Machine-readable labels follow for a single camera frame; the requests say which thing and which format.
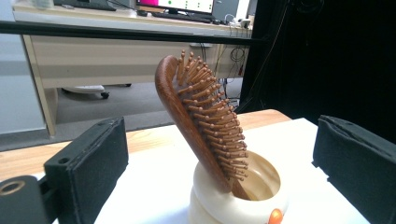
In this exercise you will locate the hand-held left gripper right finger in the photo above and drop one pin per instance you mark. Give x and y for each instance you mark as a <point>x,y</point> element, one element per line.
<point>358,168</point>

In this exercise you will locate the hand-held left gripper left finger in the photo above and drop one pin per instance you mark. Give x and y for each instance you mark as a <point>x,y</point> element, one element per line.
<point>90,168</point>

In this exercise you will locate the brown wooden hairbrush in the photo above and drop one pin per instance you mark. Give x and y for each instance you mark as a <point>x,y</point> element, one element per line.
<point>174,102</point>

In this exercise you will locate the cream round cup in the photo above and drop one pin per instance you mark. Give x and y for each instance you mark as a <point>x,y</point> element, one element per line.
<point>211,205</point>

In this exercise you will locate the white board sheet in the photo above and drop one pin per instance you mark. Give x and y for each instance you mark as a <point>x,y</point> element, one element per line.
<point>155,174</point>

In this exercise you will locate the light wooden table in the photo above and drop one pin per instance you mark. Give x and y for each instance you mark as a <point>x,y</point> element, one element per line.
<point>21,161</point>

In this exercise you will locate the office chair base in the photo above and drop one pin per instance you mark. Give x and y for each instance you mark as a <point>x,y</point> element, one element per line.
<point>87,90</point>

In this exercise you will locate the white cabinet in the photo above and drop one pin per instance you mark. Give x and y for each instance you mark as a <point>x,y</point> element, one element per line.
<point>15,93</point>

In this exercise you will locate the beige wooden desk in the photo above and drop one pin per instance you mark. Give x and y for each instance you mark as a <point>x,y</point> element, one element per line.
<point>93,62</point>

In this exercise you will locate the black curtain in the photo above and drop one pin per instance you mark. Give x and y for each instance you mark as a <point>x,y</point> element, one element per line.
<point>327,62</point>

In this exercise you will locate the black keyboard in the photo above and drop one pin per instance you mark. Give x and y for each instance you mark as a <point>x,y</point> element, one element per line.
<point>183,17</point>

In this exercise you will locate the computer monitor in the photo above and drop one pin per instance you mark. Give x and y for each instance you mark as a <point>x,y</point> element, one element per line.
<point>183,4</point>

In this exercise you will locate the black horizontal frame bar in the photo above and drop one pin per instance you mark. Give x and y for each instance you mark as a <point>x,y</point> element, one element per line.
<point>93,32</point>

